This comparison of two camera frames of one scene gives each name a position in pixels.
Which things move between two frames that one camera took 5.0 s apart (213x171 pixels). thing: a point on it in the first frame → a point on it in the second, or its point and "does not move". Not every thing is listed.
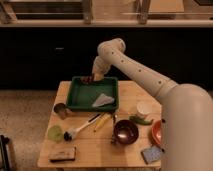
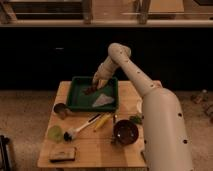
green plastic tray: [83, 95] does not move
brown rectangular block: [62, 154] does not move
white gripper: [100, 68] → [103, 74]
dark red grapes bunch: [87, 79] → [90, 89]
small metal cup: [60, 109] does not move
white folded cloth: [103, 99] does not move
